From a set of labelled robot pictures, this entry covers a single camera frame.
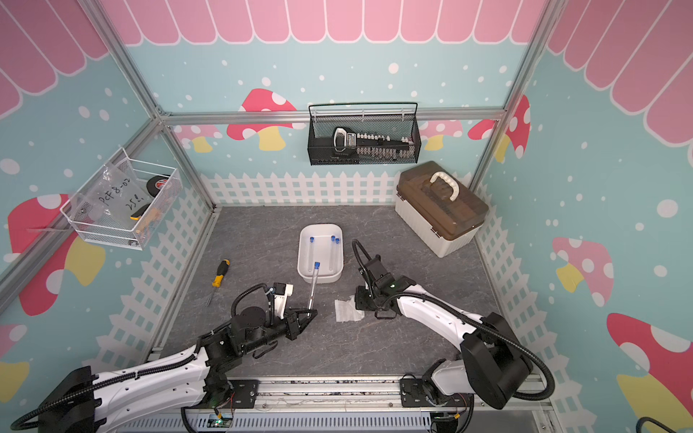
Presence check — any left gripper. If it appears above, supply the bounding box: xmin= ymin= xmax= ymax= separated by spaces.
xmin=242 ymin=307 xmax=318 ymax=355

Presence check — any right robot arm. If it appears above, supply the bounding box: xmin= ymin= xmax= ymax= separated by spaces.
xmin=352 ymin=240 xmax=556 ymax=410

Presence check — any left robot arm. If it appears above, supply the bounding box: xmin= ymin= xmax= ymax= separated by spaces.
xmin=10 ymin=283 xmax=318 ymax=432

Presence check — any white plastic tray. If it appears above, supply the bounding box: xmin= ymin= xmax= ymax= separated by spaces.
xmin=297 ymin=224 xmax=344 ymax=284

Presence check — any yellow black screwdriver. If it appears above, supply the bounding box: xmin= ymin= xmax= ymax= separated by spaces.
xmin=205 ymin=259 xmax=230 ymax=307

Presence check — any brown lid storage box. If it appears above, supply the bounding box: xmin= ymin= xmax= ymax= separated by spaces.
xmin=395 ymin=162 xmax=489 ymax=258

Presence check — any socket set in basket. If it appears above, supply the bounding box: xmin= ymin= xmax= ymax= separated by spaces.
xmin=330 ymin=127 xmax=417 ymax=163

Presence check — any black tape roll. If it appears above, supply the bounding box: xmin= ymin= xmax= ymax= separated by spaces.
xmin=146 ymin=175 xmax=169 ymax=198

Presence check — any clear labelled plastic bag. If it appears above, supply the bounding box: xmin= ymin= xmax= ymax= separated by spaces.
xmin=77 ymin=162 xmax=152 ymax=230

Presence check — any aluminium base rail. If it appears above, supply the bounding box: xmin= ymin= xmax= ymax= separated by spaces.
xmin=102 ymin=375 xmax=553 ymax=433

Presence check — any black wire wall basket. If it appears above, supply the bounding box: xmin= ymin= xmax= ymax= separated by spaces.
xmin=307 ymin=102 xmax=422 ymax=166

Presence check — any white wire wall basket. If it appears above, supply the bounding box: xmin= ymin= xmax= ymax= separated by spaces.
xmin=61 ymin=148 xmax=182 ymax=251

